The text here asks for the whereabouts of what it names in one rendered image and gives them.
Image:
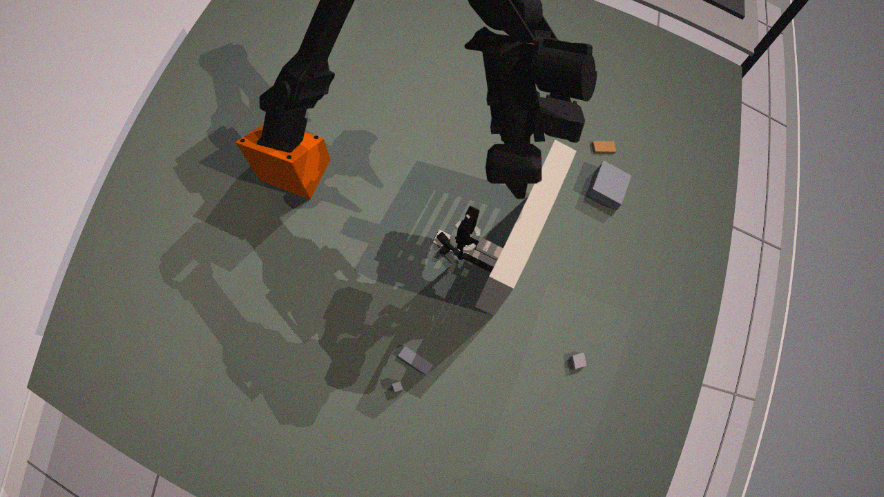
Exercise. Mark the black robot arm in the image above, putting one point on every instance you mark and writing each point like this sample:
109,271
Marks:
562,68

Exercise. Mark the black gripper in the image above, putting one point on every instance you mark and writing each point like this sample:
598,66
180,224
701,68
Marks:
517,162

